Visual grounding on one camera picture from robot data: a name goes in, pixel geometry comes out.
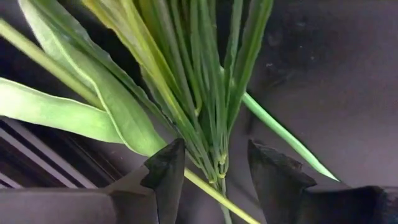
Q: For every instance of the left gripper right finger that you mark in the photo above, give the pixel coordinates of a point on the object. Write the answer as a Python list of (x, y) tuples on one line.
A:
[(280, 186)]

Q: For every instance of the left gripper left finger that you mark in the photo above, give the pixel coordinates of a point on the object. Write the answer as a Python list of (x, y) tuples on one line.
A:
[(164, 174)]

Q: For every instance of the yellow artificial tulip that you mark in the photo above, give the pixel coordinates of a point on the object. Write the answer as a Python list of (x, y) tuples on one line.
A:
[(124, 124)]

